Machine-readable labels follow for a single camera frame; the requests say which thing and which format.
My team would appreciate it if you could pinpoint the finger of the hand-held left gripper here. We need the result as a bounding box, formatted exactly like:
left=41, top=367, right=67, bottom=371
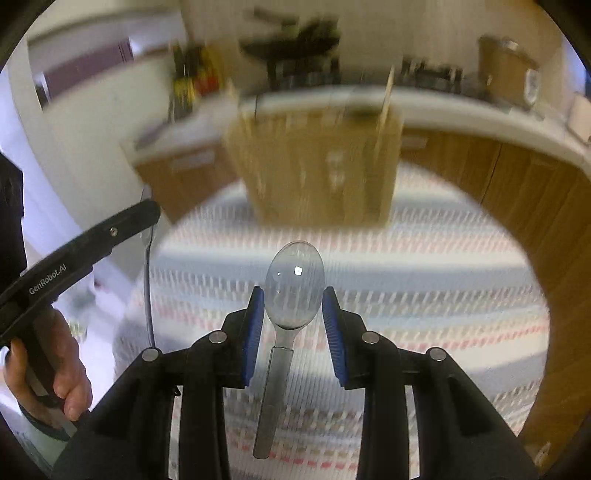
left=90, top=199, right=161, bottom=260

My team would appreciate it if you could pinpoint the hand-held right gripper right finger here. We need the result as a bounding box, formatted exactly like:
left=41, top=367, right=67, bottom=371
left=322, top=286, right=539, bottom=480

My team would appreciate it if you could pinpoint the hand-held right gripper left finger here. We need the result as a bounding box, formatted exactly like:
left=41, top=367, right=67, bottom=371
left=52, top=285, right=265, bottom=480

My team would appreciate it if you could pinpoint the large metal spoon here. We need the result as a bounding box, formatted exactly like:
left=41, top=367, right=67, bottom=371
left=252, top=241, right=326, bottom=460

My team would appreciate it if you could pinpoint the thin metal spoon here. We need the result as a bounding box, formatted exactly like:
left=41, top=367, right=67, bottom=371
left=139, top=185, right=158, bottom=350

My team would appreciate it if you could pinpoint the wooden utensil holder box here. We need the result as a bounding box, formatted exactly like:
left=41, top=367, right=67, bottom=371
left=224, top=108, right=405, bottom=228

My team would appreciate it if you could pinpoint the wooden chopstick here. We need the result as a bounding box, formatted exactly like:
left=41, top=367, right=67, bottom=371
left=375, top=65, right=396, bottom=155

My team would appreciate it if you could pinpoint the person's left hand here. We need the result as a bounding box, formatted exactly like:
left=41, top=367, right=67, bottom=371
left=4, top=307, right=93, bottom=422

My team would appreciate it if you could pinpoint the striped table mat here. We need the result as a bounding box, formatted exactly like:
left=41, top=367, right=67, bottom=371
left=113, top=161, right=552, bottom=480

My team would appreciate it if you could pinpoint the yellow label soy sauce bottle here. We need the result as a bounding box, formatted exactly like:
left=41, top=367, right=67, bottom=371
left=171, top=42, right=195, bottom=114

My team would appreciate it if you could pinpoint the red label soy sauce bottle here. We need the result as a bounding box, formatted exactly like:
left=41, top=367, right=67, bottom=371
left=193, top=42, right=218, bottom=100

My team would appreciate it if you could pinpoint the black gas stove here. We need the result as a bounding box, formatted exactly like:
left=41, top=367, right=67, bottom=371
left=265, top=48, right=465, bottom=95

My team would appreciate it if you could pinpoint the black wok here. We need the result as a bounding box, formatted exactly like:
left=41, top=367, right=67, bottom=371
left=240, top=16, right=343, bottom=60

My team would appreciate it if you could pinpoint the rice cooker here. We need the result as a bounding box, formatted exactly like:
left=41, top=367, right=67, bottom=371
left=478, top=34, right=542, bottom=112

